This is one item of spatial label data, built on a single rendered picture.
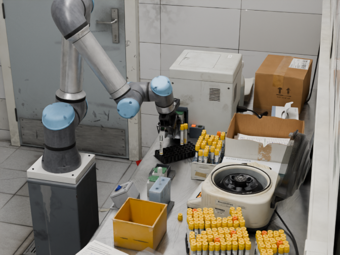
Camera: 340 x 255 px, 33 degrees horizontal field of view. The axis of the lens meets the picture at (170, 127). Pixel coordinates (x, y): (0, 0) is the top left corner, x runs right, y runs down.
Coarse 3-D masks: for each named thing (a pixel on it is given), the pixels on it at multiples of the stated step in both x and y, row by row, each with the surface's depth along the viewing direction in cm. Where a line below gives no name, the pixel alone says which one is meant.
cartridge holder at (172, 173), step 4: (156, 164) 215; (160, 164) 215; (164, 164) 215; (152, 168) 217; (168, 168) 212; (152, 172) 214; (168, 172) 213; (172, 172) 214; (168, 176) 211; (172, 176) 211
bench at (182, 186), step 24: (312, 96) 289; (312, 120) 262; (168, 144) 239; (144, 168) 220; (144, 192) 204; (192, 192) 204; (168, 216) 190; (288, 216) 190; (96, 240) 177; (168, 240) 178; (288, 240) 178
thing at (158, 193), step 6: (162, 180) 192; (168, 180) 192; (156, 186) 188; (162, 186) 188; (168, 186) 192; (150, 192) 186; (156, 192) 185; (162, 192) 187; (168, 192) 193; (150, 198) 187; (156, 198) 186; (162, 198) 188; (168, 198) 194; (168, 204) 194; (168, 210) 191
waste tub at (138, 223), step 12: (132, 204) 182; (144, 204) 181; (156, 204) 179; (120, 216) 176; (132, 216) 184; (144, 216) 182; (156, 216) 181; (120, 228) 171; (132, 228) 170; (144, 228) 168; (156, 228) 171; (120, 240) 173; (132, 240) 172; (144, 240) 170; (156, 240) 173
